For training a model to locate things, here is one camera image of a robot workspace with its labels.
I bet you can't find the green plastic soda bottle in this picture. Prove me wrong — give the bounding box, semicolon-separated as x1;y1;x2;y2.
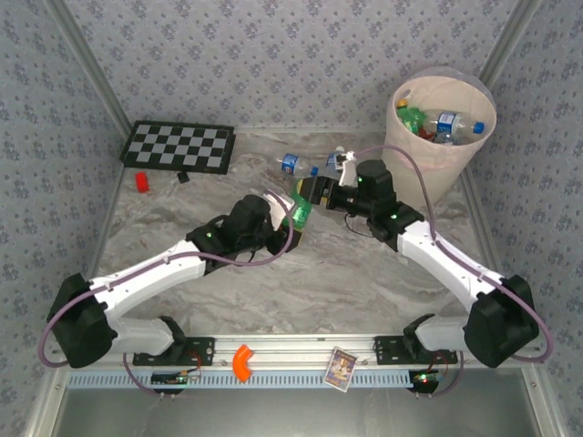
282;179;316;229
394;98;432;136

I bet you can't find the blue label white cap bottle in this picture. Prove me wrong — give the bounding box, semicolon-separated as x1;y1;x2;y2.
325;145;347;177

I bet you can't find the pink round waste bin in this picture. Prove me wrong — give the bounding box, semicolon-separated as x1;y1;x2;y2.
380;75;498;207

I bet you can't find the black grey checkerboard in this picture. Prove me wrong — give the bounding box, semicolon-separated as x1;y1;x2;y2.
118;120;238;177

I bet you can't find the playing card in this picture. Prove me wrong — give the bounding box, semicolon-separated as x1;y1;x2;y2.
322;346;358;391

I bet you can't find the small circuit board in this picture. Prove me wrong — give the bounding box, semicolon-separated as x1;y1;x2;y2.
151;369;202;388
408;369;442;389

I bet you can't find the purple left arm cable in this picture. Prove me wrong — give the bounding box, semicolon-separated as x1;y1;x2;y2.
38;188;295;400

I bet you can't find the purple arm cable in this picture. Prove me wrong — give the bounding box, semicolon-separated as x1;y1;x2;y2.
353;144;555;400
38;188;295;400

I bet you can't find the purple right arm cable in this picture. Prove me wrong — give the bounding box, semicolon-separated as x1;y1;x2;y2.
353;144;555;400

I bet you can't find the aluminium extrusion rail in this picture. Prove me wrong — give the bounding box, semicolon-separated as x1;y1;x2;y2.
118;334;461;371

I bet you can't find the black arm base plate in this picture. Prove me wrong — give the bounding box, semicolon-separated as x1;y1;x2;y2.
373;335;459;365
133;336;216;368

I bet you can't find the blue grey slotted cable duct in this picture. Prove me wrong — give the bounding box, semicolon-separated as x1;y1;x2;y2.
67;367;416;390

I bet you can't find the aluminium frame post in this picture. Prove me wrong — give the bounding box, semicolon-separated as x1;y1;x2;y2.
44;0;137;136
475;0;546;87

